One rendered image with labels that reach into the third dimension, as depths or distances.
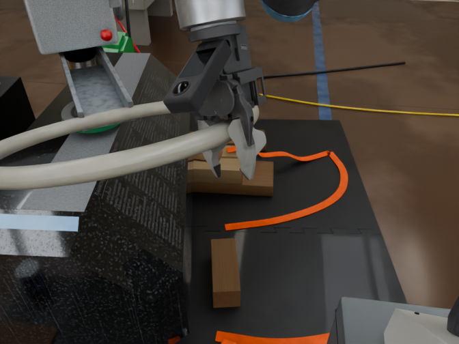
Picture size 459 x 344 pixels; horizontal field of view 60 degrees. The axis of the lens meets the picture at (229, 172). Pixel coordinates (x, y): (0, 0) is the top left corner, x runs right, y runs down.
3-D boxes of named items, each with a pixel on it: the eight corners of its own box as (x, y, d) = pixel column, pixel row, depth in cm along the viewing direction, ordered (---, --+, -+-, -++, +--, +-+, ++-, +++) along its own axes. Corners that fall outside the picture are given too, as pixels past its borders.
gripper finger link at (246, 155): (282, 165, 59) (261, 106, 57) (261, 179, 55) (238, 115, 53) (266, 168, 61) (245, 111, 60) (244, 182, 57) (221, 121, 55)
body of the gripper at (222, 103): (269, 106, 59) (257, 20, 55) (235, 121, 52) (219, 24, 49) (228, 108, 63) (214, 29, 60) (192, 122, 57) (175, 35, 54)
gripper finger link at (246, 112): (263, 140, 54) (242, 78, 53) (257, 144, 53) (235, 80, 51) (238, 148, 57) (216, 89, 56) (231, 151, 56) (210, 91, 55)
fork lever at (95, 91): (42, 39, 138) (38, 24, 135) (99, 31, 145) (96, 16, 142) (66, 135, 88) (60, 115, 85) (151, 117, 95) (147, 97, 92)
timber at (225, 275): (240, 306, 177) (240, 291, 169) (213, 308, 176) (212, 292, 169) (235, 253, 200) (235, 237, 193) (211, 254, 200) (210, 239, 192)
